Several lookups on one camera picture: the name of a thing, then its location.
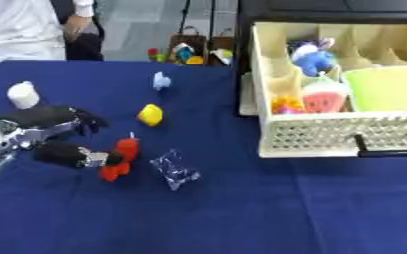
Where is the pale blue small toy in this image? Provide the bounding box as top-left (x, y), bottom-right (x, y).
top-left (151, 71), bottom-right (173, 92)

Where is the clear crinkled plastic wrapper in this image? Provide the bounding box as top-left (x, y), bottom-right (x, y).
top-left (148, 148), bottom-right (203, 191)

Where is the white cylinder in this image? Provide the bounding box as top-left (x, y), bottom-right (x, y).
top-left (5, 81), bottom-right (43, 110)

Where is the person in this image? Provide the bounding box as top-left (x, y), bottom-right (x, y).
top-left (0, 0), bottom-right (106, 72)

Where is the light green box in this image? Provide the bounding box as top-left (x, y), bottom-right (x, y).
top-left (340, 64), bottom-right (407, 113)

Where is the red soft toy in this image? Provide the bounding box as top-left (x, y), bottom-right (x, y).
top-left (97, 132), bottom-right (143, 183)

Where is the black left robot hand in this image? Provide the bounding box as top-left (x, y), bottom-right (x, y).
top-left (0, 104), bottom-right (126, 169)

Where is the black tripod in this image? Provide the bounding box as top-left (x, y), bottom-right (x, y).
top-left (176, 0), bottom-right (219, 38)

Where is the black drawer handle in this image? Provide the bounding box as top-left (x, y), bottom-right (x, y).
top-left (352, 132), bottom-right (407, 158)

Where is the watermelon slice toy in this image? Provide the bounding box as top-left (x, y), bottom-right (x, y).
top-left (299, 74), bottom-right (351, 114)

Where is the person's hand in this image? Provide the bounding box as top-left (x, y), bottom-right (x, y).
top-left (61, 14), bottom-right (94, 43)

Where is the orange yellow small toy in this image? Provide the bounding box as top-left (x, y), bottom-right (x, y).
top-left (271, 94), bottom-right (305, 115)

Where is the pale compartment drawer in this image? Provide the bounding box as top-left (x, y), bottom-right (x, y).
top-left (238, 21), bottom-right (407, 159)

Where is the blue soft toy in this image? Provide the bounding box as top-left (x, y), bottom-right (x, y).
top-left (287, 37), bottom-right (339, 77)

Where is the brown bag with toys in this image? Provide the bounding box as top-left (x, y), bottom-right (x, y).
top-left (167, 25), bottom-right (209, 66)

